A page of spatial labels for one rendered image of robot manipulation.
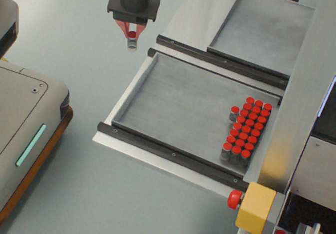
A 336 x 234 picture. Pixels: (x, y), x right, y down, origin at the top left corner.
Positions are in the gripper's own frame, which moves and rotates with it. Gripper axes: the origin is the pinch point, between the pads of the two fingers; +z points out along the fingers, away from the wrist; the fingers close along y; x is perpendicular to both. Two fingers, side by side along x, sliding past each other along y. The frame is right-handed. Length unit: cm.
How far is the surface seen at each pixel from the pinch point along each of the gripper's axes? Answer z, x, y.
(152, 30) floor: 113, 119, -10
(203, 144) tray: 25.0, -7.1, 20.4
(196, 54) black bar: 23.7, 21.1, 14.2
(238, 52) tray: 24.8, 25.7, 25.1
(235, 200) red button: 12.1, -28.9, 28.1
